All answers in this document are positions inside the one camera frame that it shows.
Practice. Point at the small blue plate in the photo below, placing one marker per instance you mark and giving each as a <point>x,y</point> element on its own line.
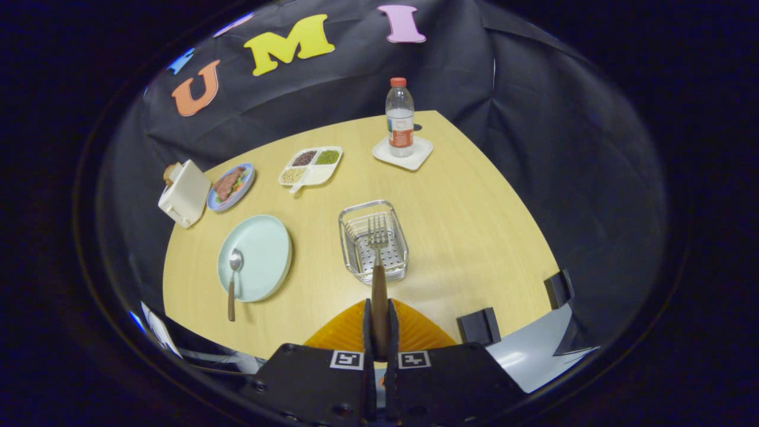
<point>248,177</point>

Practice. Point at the toasted bread slice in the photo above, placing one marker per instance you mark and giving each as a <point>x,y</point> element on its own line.
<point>171,173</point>

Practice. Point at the white toaster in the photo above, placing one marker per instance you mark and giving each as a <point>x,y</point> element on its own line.
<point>187,193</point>

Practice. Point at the black table clamp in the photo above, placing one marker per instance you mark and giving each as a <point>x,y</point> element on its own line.
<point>558,289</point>
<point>479,326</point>

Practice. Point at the clear water bottle red cap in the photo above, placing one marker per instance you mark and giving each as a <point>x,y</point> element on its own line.
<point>400,127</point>

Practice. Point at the steak with vegetables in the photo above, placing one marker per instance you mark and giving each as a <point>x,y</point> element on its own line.
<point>227,184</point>

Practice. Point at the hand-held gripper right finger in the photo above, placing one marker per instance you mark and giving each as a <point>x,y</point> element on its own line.
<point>393,335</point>

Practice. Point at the clear cutlery drain basket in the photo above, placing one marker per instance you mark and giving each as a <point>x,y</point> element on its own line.
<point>391,261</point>

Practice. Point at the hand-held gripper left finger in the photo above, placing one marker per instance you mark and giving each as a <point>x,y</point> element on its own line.
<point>367,335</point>

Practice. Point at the black backdrop cloth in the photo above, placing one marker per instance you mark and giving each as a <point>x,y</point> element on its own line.
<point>533,148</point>

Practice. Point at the white square coaster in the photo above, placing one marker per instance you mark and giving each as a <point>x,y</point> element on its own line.
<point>418,155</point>

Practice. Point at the white divided tray with beans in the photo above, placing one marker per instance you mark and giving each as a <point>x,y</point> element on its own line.
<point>323,173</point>

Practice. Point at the light green plate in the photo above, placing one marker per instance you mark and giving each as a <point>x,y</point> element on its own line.
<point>264,255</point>

